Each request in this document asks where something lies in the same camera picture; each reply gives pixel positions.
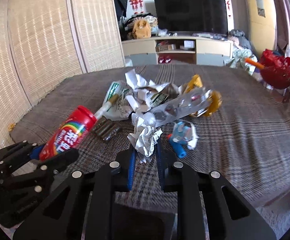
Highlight white glue stick tube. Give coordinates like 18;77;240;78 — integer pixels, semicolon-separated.
94;94;119;120

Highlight blue white torn wrapper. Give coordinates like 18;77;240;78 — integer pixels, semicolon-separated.
171;120;199;150

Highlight dark batteries pack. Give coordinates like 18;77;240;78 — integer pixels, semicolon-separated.
91;116;122;142

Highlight white green medicine bag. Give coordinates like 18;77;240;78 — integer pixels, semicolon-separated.
103;80;133;121

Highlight yellow paper bag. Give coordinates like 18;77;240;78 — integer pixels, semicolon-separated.
183;74;222;118

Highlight beige TV cabinet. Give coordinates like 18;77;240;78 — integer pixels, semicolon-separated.
122;36;233;67

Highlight blue marker pen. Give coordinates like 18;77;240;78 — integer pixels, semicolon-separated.
167;134;187;159

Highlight orange carrot stick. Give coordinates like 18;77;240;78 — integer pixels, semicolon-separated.
245;58;265;69

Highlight black flat television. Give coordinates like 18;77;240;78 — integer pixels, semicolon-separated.
154;0;228;35

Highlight white paper ball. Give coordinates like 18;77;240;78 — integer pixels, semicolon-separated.
127;117;163;163

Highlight silver pill blister pack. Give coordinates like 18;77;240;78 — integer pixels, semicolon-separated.
149;90;201;127

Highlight floral cloth pile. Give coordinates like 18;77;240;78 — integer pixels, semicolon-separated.
224;29;258;75

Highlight red Skittles candy tube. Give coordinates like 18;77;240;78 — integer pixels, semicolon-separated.
39;106;97;161

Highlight white torn paper pieces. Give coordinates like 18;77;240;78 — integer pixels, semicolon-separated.
125;69;179;113

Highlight red plastic fruit basket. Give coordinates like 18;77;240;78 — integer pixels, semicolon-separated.
260;49;290;89

